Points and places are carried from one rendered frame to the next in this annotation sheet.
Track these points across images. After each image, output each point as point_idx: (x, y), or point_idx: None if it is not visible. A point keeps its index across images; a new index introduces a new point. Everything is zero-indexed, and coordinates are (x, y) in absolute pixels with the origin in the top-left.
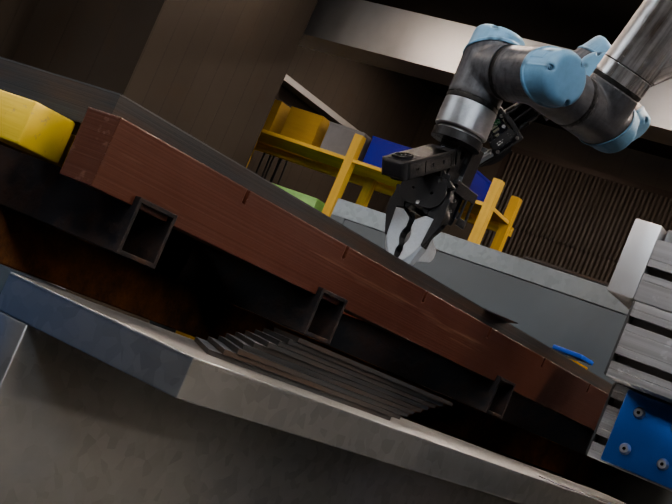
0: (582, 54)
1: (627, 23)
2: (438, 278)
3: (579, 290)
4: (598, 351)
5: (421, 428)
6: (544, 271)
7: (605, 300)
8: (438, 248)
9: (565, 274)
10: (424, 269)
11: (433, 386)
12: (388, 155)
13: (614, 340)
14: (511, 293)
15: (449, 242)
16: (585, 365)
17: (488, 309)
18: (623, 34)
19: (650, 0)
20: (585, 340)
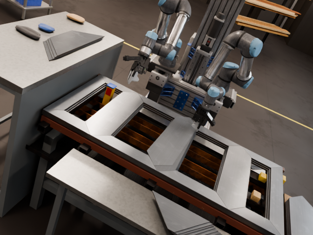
0: (155, 41)
1: (216, 71)
2: (56, 84)
3: (85, 61)
4: (87, 71)
5: (214, 145)
6: (78, 63)
7: (89, 59)
8: (55, 77)
9: (82, 60)
10: (52, 85)
11: None
12: (214, 123)
13: (90, 66)
14: (72, 73)
15: (57, 73)
16: (85, 75)
17: (67, 81)
18: (215, 73)
19: (220, 66)
20: (85, 71)
